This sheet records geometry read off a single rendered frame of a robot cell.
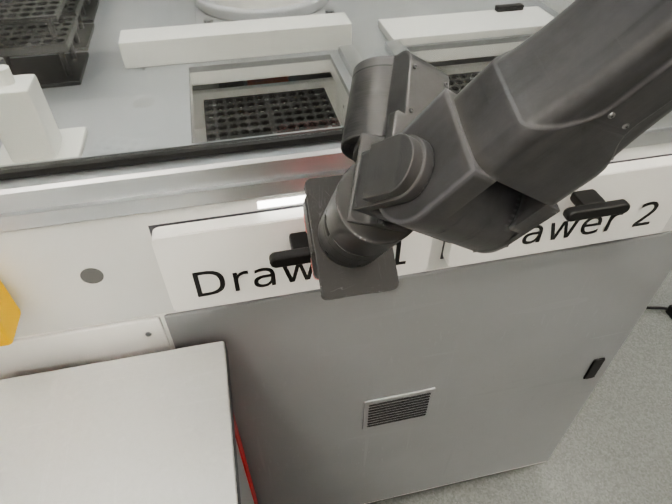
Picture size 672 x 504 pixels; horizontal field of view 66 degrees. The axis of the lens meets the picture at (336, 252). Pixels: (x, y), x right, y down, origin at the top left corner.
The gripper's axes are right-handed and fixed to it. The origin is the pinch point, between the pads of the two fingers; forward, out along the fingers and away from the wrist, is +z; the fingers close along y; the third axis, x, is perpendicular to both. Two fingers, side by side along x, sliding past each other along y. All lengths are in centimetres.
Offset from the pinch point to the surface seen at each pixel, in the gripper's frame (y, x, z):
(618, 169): 4.6, -32.5, -0.9
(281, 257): 0.0, 5.5, -1.5
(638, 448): -49, -81, 74
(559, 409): -30, -47, 47
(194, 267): 0.9, 14.1, 3.0
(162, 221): 5.3, 16.3, 0.2
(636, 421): -44, -85, 78
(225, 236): 3.0, 10.5, 0.2
